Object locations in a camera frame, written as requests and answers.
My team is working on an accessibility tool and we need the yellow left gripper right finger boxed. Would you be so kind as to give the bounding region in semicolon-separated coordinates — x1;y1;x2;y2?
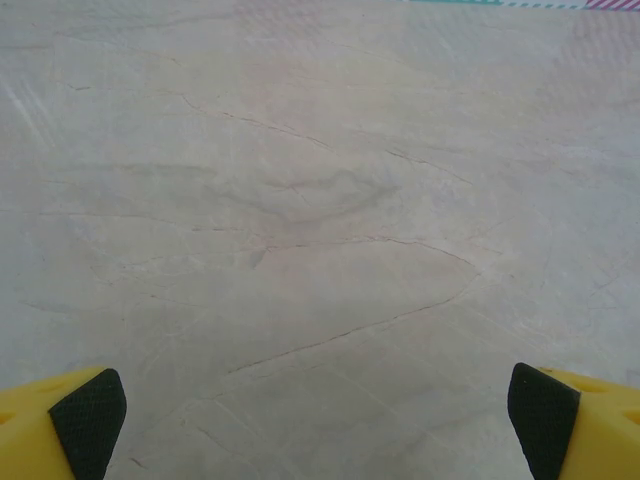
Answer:
506;361;640;480

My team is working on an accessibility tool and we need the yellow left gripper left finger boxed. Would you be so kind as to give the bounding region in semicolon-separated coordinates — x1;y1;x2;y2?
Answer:
0;366;128;480

